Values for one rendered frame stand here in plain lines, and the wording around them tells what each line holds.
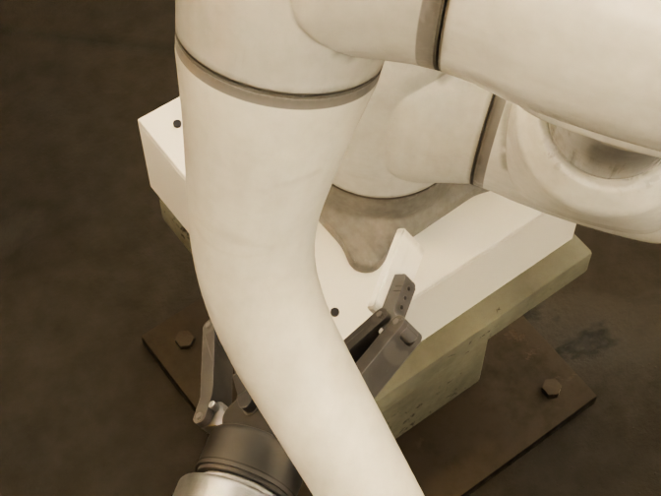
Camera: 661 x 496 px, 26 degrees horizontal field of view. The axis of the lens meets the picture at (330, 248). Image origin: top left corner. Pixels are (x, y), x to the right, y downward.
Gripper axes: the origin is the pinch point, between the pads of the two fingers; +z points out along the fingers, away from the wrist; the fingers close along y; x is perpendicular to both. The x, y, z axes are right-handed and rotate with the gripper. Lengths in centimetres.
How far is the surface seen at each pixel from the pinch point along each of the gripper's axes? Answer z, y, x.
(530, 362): 26, -26, -61
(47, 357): 7, -72, -28
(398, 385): 3.7, -14.1, -27.0
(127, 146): 40, -76, -27
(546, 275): 20.3, -6.3, -33.5
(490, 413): 18, -28, -59
